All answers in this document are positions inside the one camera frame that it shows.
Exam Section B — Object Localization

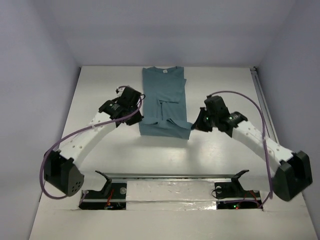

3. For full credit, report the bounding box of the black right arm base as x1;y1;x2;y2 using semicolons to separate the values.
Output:
211;169;262;210

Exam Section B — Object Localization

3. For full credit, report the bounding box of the aluminium front table rail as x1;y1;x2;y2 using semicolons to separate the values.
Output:
82;171;276;181

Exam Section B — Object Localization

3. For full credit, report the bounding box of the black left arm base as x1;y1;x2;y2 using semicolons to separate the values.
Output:
78;170;127;211

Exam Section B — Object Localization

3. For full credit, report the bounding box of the teal blue t-shirt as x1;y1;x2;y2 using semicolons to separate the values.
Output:
139;66;192;140

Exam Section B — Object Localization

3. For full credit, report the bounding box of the white foam front panel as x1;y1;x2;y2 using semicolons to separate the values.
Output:
125;180;217;211

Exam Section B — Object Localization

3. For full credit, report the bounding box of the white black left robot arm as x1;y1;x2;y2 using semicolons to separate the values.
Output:
39;85;146;199

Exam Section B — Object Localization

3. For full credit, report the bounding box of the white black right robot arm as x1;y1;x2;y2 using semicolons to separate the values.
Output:
191;94;313;202

